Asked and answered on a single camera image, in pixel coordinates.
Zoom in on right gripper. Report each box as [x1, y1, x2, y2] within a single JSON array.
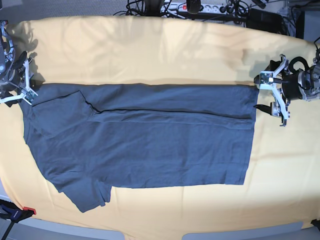
[[0, 51, 34, 104]]

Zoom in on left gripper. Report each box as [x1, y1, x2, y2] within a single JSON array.
[[268, 54, 310, 127]]

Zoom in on grey-blue T-shirt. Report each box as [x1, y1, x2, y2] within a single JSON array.
[[19, 83, 259, 212]]

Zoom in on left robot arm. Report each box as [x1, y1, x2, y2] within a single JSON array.
[[270, 38, 320, 127]]

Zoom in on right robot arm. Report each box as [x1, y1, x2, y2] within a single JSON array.
[[0, 20, 38, 107]]

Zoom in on black power adapter box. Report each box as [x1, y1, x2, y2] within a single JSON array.
[[246, 8, 282, 31]]

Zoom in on blue red bar clamp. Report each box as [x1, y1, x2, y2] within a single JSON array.
[[0, 199, 37, 240]]

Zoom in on white power strip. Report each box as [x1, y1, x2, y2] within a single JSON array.
[[160, 1, 237, 18]]

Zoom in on black clamp right corner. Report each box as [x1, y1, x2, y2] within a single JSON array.
[[310, 219, 320, 231]]

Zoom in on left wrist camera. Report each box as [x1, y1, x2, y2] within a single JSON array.
[[253, 71, 275, 87]]

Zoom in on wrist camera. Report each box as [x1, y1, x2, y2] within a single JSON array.
[[22, 88, 38, 105], [253, 71, 275, 87]]

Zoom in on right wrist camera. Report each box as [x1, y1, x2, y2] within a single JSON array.
[[22, 88, 38, 105]]

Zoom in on black tangled cables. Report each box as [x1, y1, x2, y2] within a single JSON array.
[[112, 0, 176, 19]]

